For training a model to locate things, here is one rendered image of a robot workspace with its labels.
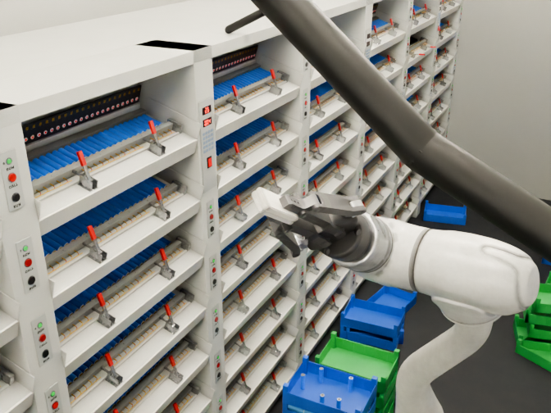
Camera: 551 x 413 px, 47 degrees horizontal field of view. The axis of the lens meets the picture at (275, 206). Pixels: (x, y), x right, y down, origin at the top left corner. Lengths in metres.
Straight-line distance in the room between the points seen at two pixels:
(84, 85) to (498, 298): 0.96
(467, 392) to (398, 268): 2.27
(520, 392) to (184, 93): 2.20
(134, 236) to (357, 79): 1.40
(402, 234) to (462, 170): 0.64
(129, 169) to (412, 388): 0.86
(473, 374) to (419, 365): 2.14
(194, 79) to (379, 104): 1.46
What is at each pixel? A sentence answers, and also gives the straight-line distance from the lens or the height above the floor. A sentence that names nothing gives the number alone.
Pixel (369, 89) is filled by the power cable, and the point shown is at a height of 1.95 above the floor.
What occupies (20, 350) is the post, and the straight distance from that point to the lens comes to 1.51.
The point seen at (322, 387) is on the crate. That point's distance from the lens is 2.51.
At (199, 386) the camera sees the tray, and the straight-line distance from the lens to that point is 2.32.
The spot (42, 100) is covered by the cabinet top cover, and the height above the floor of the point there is 1.70.
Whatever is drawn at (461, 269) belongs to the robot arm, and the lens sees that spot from 0.94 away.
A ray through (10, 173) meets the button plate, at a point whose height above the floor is 1.58.
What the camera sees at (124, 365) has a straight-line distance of 1.88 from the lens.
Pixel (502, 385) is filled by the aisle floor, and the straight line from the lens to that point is 3.32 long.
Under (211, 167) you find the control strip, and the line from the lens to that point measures 1.92.
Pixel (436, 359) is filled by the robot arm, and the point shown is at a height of 1.34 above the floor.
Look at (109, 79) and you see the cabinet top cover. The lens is 1.52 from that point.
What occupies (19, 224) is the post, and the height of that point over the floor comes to 1.47.
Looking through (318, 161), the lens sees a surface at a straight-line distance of 2.75.
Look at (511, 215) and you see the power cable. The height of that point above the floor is 1.90.
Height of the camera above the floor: 2.04
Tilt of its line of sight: 25 degrees down
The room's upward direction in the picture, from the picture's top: straight up
